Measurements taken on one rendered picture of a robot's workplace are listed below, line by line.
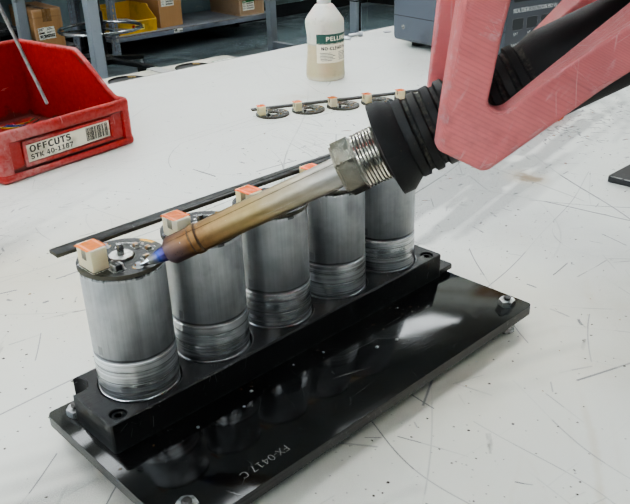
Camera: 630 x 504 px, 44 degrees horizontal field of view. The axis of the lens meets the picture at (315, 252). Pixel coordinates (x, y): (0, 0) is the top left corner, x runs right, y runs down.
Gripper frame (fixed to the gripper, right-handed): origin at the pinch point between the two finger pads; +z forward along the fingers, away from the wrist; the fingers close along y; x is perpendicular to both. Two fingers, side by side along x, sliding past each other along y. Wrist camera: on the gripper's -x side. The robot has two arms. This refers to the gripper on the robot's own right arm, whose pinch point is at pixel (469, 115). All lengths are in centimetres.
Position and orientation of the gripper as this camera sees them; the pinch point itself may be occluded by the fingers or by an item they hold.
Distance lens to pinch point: 20.0
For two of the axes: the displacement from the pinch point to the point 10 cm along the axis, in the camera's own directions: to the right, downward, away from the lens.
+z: -4.3, 8.1, 4.0
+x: 9.0, 4.0, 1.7
